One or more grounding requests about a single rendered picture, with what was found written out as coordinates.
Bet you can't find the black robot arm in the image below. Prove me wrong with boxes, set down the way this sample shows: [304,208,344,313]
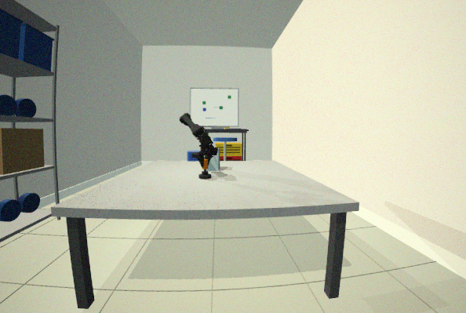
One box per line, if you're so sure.
[179,113,218,156]

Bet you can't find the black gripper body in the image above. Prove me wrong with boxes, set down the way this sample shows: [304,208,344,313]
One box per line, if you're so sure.
[191,144,210,158]

